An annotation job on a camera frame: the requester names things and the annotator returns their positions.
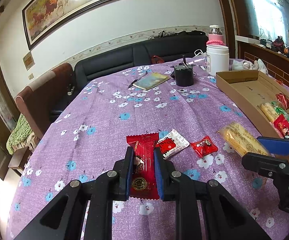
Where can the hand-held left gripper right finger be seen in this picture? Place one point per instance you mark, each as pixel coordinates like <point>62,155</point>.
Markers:
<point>159,177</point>

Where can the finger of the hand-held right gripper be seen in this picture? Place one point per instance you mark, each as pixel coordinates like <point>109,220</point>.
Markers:
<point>259,162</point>
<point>274,145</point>

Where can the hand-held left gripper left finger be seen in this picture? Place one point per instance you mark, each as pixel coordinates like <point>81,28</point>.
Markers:
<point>129,177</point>

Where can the red snack packet dark emblem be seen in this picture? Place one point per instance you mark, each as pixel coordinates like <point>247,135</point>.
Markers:
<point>144,155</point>

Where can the yellow cake packet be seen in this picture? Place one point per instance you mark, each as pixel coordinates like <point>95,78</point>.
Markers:
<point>269,111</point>
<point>237,137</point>

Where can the dark red foil snack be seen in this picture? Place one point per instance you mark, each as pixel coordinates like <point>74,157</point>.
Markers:
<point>283,101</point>

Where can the shallow cardboard box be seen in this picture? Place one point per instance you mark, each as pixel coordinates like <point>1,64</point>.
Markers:
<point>249,90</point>

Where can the green and white candy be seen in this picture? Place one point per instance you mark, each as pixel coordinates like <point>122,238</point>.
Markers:
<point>285,113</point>

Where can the white and red snack packet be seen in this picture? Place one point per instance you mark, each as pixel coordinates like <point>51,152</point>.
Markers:
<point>174,142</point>

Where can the small glossy red snack packet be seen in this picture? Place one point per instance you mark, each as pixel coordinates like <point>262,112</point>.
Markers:
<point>204,146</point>

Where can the purple floral tablecloth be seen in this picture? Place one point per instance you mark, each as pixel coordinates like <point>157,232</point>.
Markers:
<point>97,130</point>

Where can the red plastic bag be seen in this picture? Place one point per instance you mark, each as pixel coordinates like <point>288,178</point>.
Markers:
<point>279,82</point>

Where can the white cloth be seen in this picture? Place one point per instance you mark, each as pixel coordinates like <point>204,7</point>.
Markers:
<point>259,65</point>

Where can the wooden cabinet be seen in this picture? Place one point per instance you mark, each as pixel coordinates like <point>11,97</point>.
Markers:
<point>272,60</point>

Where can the black pen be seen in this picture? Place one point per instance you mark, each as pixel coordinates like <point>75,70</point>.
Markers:
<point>133,83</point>

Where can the notebook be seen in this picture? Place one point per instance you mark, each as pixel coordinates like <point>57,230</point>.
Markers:
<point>150,80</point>

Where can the white plastic jar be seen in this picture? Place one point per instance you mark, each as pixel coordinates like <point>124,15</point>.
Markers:
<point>218,60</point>

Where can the red and black tool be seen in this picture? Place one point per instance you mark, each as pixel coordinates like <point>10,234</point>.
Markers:
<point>278,42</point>

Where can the black cylindrical device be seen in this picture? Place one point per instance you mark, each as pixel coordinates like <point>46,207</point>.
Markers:
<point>183,77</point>

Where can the white box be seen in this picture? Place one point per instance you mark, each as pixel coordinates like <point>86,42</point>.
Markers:
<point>244,38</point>

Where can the clear plastic cup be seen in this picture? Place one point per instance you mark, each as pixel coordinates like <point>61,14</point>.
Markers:
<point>199,55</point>

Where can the black leather sofa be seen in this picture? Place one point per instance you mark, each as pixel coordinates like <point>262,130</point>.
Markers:
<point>104,62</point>

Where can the green patterned cushion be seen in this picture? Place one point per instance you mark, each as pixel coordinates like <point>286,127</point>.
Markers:
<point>19,132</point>

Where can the brown armchair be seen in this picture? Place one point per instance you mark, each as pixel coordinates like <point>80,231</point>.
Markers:
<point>47,90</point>

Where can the pink sleeved thermos bottle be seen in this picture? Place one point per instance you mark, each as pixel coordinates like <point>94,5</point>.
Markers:
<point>215,40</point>

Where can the etched glass window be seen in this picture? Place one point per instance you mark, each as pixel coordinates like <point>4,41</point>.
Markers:
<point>264,5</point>

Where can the grey cloth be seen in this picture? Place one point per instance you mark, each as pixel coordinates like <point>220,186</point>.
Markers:
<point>163,33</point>

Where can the wall socket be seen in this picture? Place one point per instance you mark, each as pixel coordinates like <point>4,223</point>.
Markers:
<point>31,76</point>

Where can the small wall plaque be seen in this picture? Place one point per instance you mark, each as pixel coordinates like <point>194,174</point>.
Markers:
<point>27,60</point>

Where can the framed wall painting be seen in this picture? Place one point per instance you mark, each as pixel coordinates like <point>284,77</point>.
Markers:
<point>67,5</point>

